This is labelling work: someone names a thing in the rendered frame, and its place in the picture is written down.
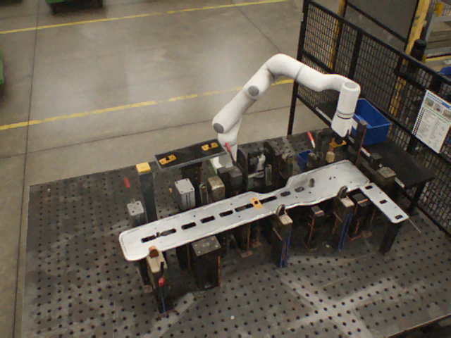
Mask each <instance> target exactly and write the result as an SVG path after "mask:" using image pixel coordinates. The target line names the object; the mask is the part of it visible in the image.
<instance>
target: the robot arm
mask: <svg viewBox="0 0 451 338"><path fill-rule="evenodd" d="M279 75H285V76H286V77H288V78H290V79H291V80H294V81H296V82H298V83H300V84H302V85H304V86H305V87H307V88H309V89H311V90H313V91H316V92H321V91H323V90H325V89H334V90H337V91H339V92H340V98H339V102H338V108H337V111H336V114H335V115H334V116H333V121H332V124H331V128H332V129H333V130H335V141H334V142H337V141H338V143H337V145H339V144H342V141H343V139H349V134H350V132H351V129H352V117H353V115H354V110H355V106H356V102H357V98H358V96H359V94H360V87H359V85H358V84H356V83H355V82H353V81H351V80H350V79H348V78H346V77H343V76H341V75H323V74H321V73H320V72H319V71H317V70H314V69H312V68H310V67H309V66H307V65H304V64H302V63H301V62H299V61H297V60H295V59H294V58H291V57H289V56H286V55H284V54H278V55H276V56H274V57H273V58H270V59H269V60H268V61H267V62H265V64H263V66H262V67H261V68H260V69H259V70H258V71H257V72H256V73H255V74H254V76H253V77H252V79H250V80H249V81H248V83H247V84H246V85H245V86H244V87H243V88H242V90H241V91H240V92H238V93H237V95H236V96H235V97H234V98H233V100H232V101H231V102H230V103H228V104H226V105H225V106H224V107H223V108H222V109H221V111H219V112H218V113H217V115H216V116H215V117H214V119H213V123H212V125H213V128H214V129H215V132H217V133H218V140H219V141H220V142H221V143H222V145H223V146H224V148H225V149H226V151H227V148H226V145H225V143H226V142H227V143H228V144H229V146H230V147H231V152H232V155H233V158H234V161H235V162H236V151H237V133H238V130H239V127H240V126H241V123H242V117H243V114H244V113H245V111H246V110H247V109H248V108H249V107H250V106H251V105H252V104H253V103H254V102H255V101H257V100H258V98H259V97H261V96H262V95H263V94H264V93H265V92H266V90H267V89H268V88H269V86H270V85H272V84H273V82H274V81H275V80H276V79H277V78H278V77H279ZM232 162H233V161H232V158H231V156H230V154H229V153H228V151H227V154H226V155H223V156H218V157H215V158H214V166H215V167H216V168H219V167H222V166H225V167H230V166H233V164H232Z"/></svg>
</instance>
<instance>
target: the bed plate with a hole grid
mask: <svg viewBox="0 0 451 338"><path fill-rule="evenodd" d="M266 141H269V142H270V143H272V145H273V146H274V147H277V148H278V150H279V151H280V152H281V153H282V154H292V155H293V156H294V175H298V174H302V173H305V172H306V170H302V169H301V167H300V166H298V165H297V153H301V152H303V151H308V150H310V151H312V152H314V150H313V147H312V145H311V144H310V142H309V140H308V137H307V132H303V133H299V134H292V135H286V136H282V137H275V138H271V139H263V141H259V142H252V143H246V144H240V145H237V148H242V149H243V150H244V149H249V148H252V149H257V150H258V149H260V148H263V147H264V142H266ZM148 165H149V167H150V168H151V170H152V175H153V181H154V198H155V204H156V213H157V218H158V220H163V219H165V218H167V217H169V216H173V215H177V214H178V202H177V203H176V201H175V199H176V195H175V182H177V181H181V180H183V172H182V167H179V168H175V170H169V171H166V172H163V173H162V172H161V171H160V170H159V167H158V165H157V163H156V161H154V162H149V163H148ZM294 175H293V176H294ZM125 177H126V178H127V179H128V182H129V183H130V186H131V188H130V189H131V192H132V196H133V198H134V200H135V202H136V201H140V202H141V204H142V207H143V209H144V204H143V200H142V192H141V188H140V186H139V185H138V181H137V173H136V165H131V166H126V167H123V168H116V169H115V170H107V171H104V172H99V173H92V174H87V175H80V176H76V177H70V178H64V180H57V181H53V182H45V183H43V184H34V185H30V186H29V196H28V198H29V201H28V207H27V230H26V243H25V267H24V275H25V279H24V291H23V314H22V327H21V337H22V338H393V337H398V336H400V335H403V334H406V333H408V332H412V331H413V330H417V329H419V328H422V327H425V326H428V325H432V324H434V323H436V322H438V321H441V320H444V319H447V318H451V239H450V238H449V237H446V234H445V233H444V232H443V231H441V230H440V229H439V228H438V226H437V225H436V224H434V223H433V222H432V221H431V220H430V219H429V218H428V217H426V216H425V215H424V213H423V212H422V211H421V210H419V209H418V208H417V207H415V209H414V212H415V213H416V215H414V216H410V214H409V213H408V212H407V211H406V210H405V209H404V208H406V207H409V205H410V203H411V202H410V200H409V199H408V198H407V197H406V196H404V195H402V196H398V197H395V198H393V199H392V200H393V202H394V203H395V204H396V205H397V206H398V207H399V208H400V209H402V210H403V211H404V212H405V213H406V214H407V215H408V216H409V218H408V219H405V220H404V222H403V225H402V226H401V228H400V229H399V230H398V232H397V236H396V238H395V241H394V242H393V245H392V248H391V250H390V251H389V253H391V254H392V255H393V256H394V257H393V259H392V260H390V261H387V262H385V261H384V260H383V259H382V258H381V257H380V256H379V255H378V253H377V252H376V251H374V250H373V247H374V246H378V244H381V242H382V240H383V237H384V235H385V231H386V229H387V228H388V222H389V219H388V218H387V217H386V216H384V215H383V214H381V215H380V217H381V219H378V220H375V221H373V222H372V223H371V224H370V226H369V231H370V232H371V233H372V234H373V235H372V236H371V237H368V238H366V239H365V238H363V237H362V236H361V237H359V238H358V239H357V240H352V241H351V240H350V239H349V238H348V237H345V240H343V241H344V244H343V247H344V248H340V250H337V251H335V253H333V251H332V250H331V249H332V247H331V245H330V244H329V243H328V242H327V241H326V239H325V238H326V237H327V235H328V230H329V227H330V225H331V223H332V219H333V216H334V213H333V212H334V208H335V205H334V204H333V202H334V199H333V202H332V205H331V208H330V212H329V213H330V215H329V216H326V217H325V218H323V224H321V228H319V233H318V237H317V245H316V247H317V248H319V251H318V250H315V252H313V251H312V252H308V251H307V250H306V249H305V248H304V247H303V246H302V244H300V243H302V242H304V241H305V237H306V235H307V231H308V226H309V224H307V225H304V226H303V225H302V224H301V223H300V222H299V221H298V226H297V227H294V228H293V226H292V230H291V234H290V235H291V237H290V238H289V243H288V253H287V258H286V260H288V261H287V262H288V264H287V267H286V266H285V267H282V268H279V267H276V265H273V263H272V261H269V258H268V256H267V255H268V253H271V246H272V244H271V245H269V244H268V242H267V241H266V239H265V237H264V236H263V234H262V233H261V228H262V219H259V223H258V232H257V239H258V240H259V241H260V242H261V244H262V245H261V246H257V247H252V245H251V244H250V242H249V246H248V247H249V249H250V250H251V251H252V253H253V254H252V255H251V256H248V257H245V258H243V257H242V256H241V255H240V253H239V252H238V251H237V249H236V246H235V245H234V243H233V241H232V239H231V238H230V236H231V235H232V234H233V230H234V228H233V229H230V230H228V231H227V247H228V249H229V251H230V252H231V254H232V255H233V259H231V260H228V261H225V262H222V263H221V274H222V276H223V278H224V280H225V283H226V284H227V286H226V287H224V288H222V289H219V290H216V292H213V293H210V294H207V295H205V296H202V297H199V298H197V299H196V298H194V296H193V294H192V290H191V289H190V286H188V284H190V283H193V282H195V277H191V278H188V279H186V280H184V279H183V277H182V274H181V272H180V269H178V266H177V264H176V262H175V259H174V254H176V252H175V248H173V249H171V250H168V251H166V258H167V264H168V265H169V268H170V269H171V273H172V276H173V278H172V279H170V281H171V283H170V284H169V288H170V292H171V296H173V298H174V299H175V300H174V302H173V306H174V308H175V310H177V311H178V312H172V313H169V314H166V316H164V317H163V316H161V321H160V319H159V317H158V313H159V312H158V310H157V307H156V305H154V304H155V303H154V300H153V297H154V295H153V292H150V293H148V294H146V293H144V291H143V288H142V285H141V282H140V278H139V275H138V273H137V267H138V264H137V261H135V262H128V260H126V258H125V257H124V255H123V250H122V248H121V244H120V242H119V236H120V234H121V233H122V232H124V231H127V230H130V229H132V228H133V226H132V223H131V221H130V214H129V210H128V207H127V204H131V197H130V193H129V191H128V190H127V188H126V185H125V181H124V178H125ZM169 187H171V189H172V192H173V194H172V193H171V192H170V191H169V189H168V188H169ZM173 195H174V197H175V199H174V197H173ZM388 197H389V196H388ZM334 198H335V197H334ZM389 198H390V197H389Z"/></svg>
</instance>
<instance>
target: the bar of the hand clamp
mask: <svg viewBox="0 0 451 338"><path fill-rule="evenodd" d="M323 139H325V134H324V133H323V131H318V132H316V139H315V151H314V154H315V155H316V161H317V154H318V153H319V159H321V157H322V148H323Z"/></svg>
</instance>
